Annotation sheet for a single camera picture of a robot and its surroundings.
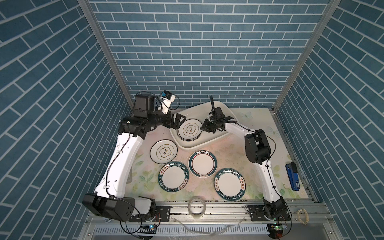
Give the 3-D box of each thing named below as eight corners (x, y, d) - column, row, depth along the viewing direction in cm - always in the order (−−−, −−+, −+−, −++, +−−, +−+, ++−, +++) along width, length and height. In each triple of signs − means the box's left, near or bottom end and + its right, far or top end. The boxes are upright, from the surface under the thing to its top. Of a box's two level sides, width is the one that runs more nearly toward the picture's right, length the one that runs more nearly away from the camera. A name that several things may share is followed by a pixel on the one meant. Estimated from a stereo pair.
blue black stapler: (290, 189, 84) (294, 187, 80) (285, 164, 94) (288, 161, 90) (298, 191, 84) (303, 188, 80) (291, 165, 93) (296, 162, 89)
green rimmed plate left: (156, 192, 82) (155, 191, 81) (161, 163, 94) (160, 161, 92) (188, 192, 83) (187, 191, 81) (189, 163, 94) (189, 161, 92)
